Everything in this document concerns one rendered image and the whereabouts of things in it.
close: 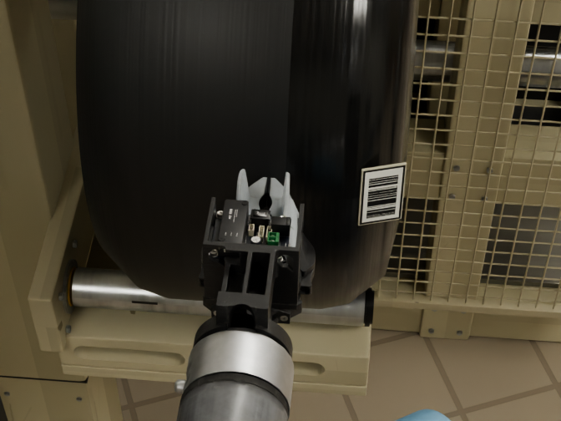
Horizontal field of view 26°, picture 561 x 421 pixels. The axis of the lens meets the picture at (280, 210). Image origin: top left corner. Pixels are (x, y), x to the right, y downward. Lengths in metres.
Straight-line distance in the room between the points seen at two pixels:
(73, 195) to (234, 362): 0.64
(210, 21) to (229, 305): 0.27
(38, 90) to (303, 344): 0.40
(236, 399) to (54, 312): 0.58
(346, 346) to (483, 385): 1.06
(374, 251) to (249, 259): 0.27
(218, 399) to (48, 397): 0.93
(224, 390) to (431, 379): 1.62
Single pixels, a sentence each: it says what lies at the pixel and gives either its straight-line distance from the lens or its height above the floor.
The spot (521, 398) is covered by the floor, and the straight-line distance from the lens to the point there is 2.41.
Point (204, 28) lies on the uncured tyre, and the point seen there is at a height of 1.35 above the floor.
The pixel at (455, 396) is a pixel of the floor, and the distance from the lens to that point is 2.40.
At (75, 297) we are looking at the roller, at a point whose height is 0.91.
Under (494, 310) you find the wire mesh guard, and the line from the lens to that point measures 2.13.
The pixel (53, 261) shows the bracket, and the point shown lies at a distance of 1.37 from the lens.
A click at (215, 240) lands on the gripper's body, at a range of 0.91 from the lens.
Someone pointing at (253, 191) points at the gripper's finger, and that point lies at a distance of 1.01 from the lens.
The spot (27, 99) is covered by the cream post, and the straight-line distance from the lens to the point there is 1.28.
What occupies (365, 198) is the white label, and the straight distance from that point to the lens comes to 1.04.
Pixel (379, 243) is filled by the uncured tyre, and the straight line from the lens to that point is 1.12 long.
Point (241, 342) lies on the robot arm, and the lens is 0.83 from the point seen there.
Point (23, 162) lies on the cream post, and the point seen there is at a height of 1.04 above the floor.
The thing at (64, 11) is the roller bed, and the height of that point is 0.93.
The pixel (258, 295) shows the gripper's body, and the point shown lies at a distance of 0.84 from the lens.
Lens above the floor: 1.99
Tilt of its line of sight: 48 degrees down
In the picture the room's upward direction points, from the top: straight up
